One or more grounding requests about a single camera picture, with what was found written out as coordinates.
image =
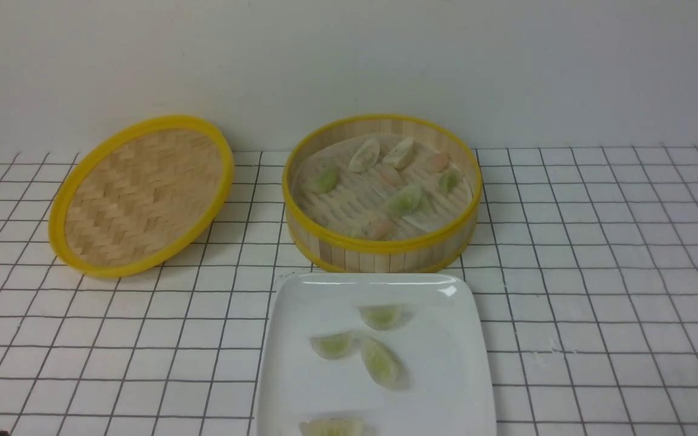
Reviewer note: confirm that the green dumpling plate bottom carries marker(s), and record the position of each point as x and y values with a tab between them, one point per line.
344	426

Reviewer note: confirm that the white square plate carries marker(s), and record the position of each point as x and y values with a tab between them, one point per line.
446	385

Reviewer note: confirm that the white dumpling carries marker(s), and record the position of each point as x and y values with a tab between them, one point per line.
366	157
401	155

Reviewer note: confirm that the green dumpling steamer centre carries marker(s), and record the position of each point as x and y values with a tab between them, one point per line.
405	201

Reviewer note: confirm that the green dumpling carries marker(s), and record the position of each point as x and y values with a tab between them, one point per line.
449	179
323	182

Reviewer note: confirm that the pink dumpling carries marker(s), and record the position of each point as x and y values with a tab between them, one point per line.
390	175
437	162
380	229

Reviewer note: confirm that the pink dumpling back right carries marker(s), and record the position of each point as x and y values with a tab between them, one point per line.
437	162

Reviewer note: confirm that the yellow rimmed bamboo steamer lid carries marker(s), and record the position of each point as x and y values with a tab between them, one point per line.
141	197

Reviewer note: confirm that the pink dumpling centre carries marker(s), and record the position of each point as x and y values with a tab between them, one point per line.
390	175

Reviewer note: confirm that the green dumpling plate centre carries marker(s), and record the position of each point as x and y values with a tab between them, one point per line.
380	362

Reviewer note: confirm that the white dumpling back left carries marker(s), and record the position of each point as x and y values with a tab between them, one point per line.
366	157

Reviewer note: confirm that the white dumpling back right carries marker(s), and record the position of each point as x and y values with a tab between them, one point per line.
401	155

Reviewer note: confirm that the yellow rimmed bamboo steamer basket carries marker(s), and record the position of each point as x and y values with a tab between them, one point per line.
334	252

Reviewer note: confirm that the green dumpling plate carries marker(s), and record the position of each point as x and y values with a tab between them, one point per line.
333	346
344	426
380	362
381	317

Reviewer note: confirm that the green dumpling plate top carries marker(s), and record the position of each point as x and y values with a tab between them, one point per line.
381	317

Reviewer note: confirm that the pink dumpling front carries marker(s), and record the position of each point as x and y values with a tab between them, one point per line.
380	229

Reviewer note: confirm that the green dumpling plate left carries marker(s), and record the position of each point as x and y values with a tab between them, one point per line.
333	346

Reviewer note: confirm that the white steamer liner paper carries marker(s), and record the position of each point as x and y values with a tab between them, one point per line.
359	199

